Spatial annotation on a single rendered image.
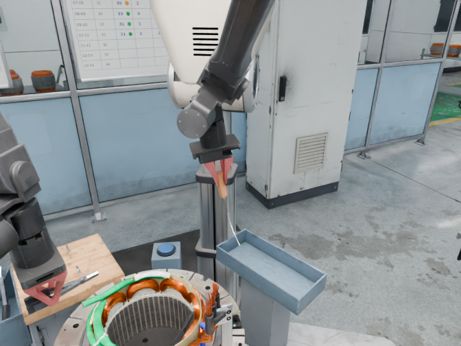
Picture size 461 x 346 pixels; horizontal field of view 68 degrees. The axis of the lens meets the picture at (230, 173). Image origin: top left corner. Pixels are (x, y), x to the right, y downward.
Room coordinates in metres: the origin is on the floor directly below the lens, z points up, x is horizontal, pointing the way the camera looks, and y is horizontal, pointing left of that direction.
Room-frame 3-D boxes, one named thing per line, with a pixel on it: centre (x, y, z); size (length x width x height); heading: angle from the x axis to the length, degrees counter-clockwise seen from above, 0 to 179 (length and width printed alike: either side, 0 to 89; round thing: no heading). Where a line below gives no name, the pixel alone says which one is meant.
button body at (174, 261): (0.71, 0.17, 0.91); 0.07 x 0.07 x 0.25; 6
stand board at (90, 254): (0.60, 0.37, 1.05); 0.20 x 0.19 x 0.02; 127
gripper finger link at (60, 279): (0.45, 0.32, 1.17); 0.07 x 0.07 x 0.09; 40
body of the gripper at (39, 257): (0.45, 0.32, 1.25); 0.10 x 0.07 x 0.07; 40
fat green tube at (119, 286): (0.46, 0.19, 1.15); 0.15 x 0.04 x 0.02; 118
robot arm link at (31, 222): (0.44, 0.33, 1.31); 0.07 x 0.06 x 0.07; 169
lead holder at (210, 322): (0.35, 0.02, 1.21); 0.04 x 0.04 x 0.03; 28
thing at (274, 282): (0.64, -0.09, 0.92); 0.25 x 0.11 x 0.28; 45
